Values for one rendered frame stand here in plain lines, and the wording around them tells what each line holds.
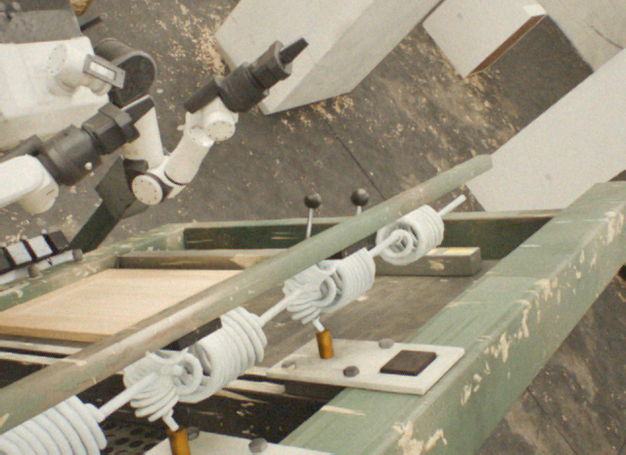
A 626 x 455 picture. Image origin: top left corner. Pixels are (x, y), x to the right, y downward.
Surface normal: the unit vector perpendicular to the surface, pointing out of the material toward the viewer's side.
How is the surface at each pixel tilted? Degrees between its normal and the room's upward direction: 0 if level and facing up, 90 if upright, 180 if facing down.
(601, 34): 90
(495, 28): 90
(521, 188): 90
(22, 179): 38
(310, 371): 58
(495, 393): 32
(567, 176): 90
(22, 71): 23
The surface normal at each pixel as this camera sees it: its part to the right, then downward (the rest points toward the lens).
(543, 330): 0.82, -0.03
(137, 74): 0.62, 0.37
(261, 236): -0.55, 0.25
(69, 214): 0.60, -0.54
